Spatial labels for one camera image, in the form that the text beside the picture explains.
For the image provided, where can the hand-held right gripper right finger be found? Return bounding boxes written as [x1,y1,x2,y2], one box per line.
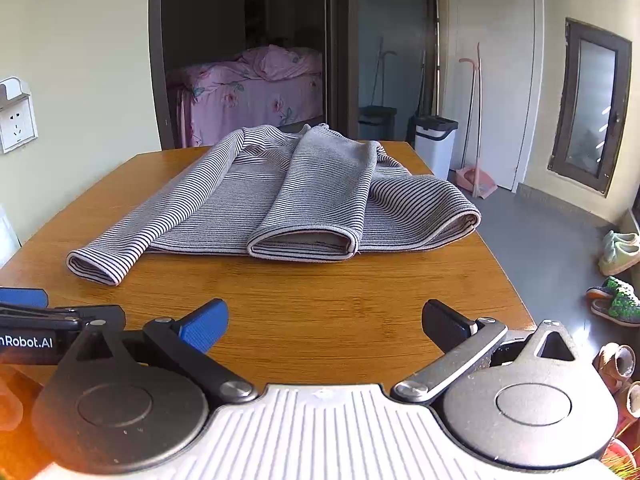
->
[391,299,590,403]

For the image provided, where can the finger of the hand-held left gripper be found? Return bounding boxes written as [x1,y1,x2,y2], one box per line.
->
[0,305,83,331]
[0,287,49,308]

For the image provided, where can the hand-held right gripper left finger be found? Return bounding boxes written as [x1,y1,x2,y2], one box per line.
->
[57,299,258,403]

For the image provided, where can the striped knit sweater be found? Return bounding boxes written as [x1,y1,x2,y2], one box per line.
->
[66,123,482,287]

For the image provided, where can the pink dustpan and broom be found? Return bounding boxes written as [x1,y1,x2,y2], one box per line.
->
[455,57,498,198]

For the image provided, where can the white trash bin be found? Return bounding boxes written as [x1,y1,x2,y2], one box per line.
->
[409,115,459,181]

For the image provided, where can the tan shoe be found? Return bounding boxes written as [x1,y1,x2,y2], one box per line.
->
[592,342,637,393]
[614,381,640,436]

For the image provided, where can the green patterned sneaker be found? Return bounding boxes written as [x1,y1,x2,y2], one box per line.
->
[586,276,640,306]
[591,296,640,328]

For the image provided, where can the light green sneaker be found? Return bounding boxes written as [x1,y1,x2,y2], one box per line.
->
[602,230,640,261]
[598,242,640,277]

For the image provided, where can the bed with pink floral bedding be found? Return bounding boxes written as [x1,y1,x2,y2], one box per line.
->
[165,44,325,148]

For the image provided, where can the white door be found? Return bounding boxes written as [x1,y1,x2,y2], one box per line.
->
[448,0,545,192]

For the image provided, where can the brown framed window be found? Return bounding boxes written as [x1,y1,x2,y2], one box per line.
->
[547,17,632,197]

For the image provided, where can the white wall socket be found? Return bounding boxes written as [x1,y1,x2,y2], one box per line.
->
[0,76,39,155]

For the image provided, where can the brown sliding door frame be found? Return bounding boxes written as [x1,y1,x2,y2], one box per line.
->
[148,0,451,150]

